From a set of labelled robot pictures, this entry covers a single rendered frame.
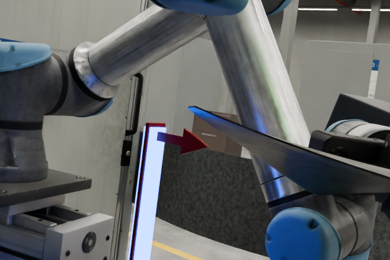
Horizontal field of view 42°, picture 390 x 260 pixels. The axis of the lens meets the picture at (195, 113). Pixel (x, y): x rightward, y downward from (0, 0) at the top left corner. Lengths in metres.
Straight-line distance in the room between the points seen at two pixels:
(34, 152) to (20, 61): 0.15
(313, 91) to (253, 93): 6.31
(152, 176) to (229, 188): 1.81
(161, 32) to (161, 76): 9.47
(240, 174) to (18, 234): 1.52
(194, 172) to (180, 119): 7.84
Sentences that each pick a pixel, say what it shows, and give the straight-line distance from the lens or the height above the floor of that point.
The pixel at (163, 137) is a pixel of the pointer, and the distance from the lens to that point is 0.47.
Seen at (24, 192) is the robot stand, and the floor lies 1.04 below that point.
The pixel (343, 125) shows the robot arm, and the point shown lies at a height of 1.20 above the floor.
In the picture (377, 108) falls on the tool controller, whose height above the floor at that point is 1.23.
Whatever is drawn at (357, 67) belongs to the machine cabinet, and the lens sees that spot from 6.70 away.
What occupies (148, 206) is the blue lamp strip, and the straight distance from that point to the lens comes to 0.48.
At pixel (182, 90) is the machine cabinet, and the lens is 10.15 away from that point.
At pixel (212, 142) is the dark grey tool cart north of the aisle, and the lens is 7.21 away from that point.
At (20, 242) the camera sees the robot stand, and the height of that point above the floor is 0.96.
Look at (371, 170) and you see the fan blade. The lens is 0.31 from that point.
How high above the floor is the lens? 1.23
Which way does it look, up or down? 3 degrees down
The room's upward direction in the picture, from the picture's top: 7 degrees clockwise
